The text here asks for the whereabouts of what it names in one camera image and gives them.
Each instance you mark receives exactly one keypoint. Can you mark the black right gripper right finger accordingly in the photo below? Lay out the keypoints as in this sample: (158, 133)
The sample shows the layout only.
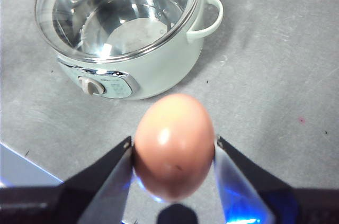
(265, 187)

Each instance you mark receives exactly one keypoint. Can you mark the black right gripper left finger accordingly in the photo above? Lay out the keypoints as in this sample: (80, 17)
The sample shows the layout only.
(79, 197)

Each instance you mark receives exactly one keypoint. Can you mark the brown egg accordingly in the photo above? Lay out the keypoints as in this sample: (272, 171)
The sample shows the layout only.
(173, 150)

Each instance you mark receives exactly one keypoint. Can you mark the glass lid with green knob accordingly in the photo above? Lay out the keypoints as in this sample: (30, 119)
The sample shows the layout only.
(66, 22)

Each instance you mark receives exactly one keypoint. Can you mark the pale green electric cooking pot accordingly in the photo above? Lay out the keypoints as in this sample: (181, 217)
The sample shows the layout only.
(164, 75)

